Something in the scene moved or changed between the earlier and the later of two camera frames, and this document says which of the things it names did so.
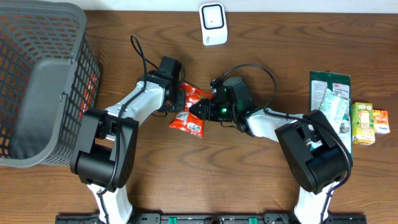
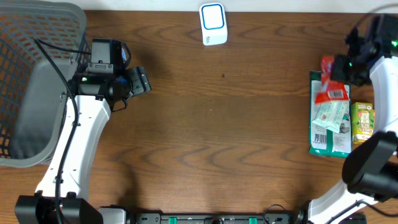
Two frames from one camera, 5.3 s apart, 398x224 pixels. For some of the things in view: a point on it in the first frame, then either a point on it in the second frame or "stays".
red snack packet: [188, 121] -> [331, 90]
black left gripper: [180, 101] -> [140, 80]
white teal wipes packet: [334, 107] stays
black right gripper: [208, 111] -> [337, 74]
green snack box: [362, 123] stays
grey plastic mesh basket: [49, 78] stays
